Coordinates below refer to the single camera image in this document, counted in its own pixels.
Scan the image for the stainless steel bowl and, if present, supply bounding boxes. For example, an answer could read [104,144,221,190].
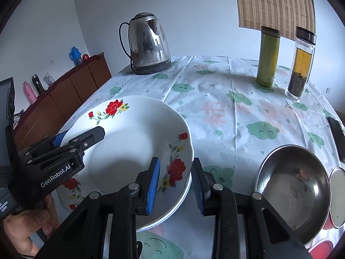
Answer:
[255,145,331,246]

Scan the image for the black kettle base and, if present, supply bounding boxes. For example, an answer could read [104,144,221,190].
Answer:
[131,59,172,75]

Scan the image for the brown wooden cabinet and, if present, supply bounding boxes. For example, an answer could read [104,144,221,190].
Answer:
[12,52,112,152]

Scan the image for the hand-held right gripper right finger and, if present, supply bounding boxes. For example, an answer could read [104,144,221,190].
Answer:
[191,157,313,259]

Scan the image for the blue thermos flask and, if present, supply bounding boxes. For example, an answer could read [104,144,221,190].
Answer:
[69,46,82,66]

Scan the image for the white enamel bowl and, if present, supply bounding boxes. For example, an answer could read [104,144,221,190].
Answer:
[329,166,345,228]

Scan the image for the thin white cable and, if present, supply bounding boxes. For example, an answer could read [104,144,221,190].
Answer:
[317,93,332,128]

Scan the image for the glass tea bottle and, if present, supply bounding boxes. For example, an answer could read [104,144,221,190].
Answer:
[285,26,316,103]

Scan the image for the pink water bottle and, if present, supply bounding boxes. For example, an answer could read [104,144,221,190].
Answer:
[23,81,37,104]

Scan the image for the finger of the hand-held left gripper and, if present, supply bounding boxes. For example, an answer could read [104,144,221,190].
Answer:
[58,126,105,155]
[16,130,68,165]

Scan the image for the green thermos bottle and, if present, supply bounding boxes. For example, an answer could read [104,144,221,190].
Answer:
[256,26,281,87]

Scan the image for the black water bottle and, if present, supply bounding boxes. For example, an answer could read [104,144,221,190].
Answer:
[31,74,45,95]

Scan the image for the bamboo window blind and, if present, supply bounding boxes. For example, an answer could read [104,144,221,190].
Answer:
[233,0,316,40]

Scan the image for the black smartphone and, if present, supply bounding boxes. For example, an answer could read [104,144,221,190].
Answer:
[327,116,345,163]

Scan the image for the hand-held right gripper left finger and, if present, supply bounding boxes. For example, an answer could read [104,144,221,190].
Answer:
[34,156,161,259]

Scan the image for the red flower white plate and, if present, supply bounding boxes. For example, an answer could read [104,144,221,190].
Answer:
[56,95,194,231]

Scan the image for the stainless steel electric kettle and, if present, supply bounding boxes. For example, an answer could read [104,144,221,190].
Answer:
[119,12,171,69]

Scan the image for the person's left hand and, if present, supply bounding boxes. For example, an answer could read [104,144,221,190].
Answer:
[3,194,59,257]

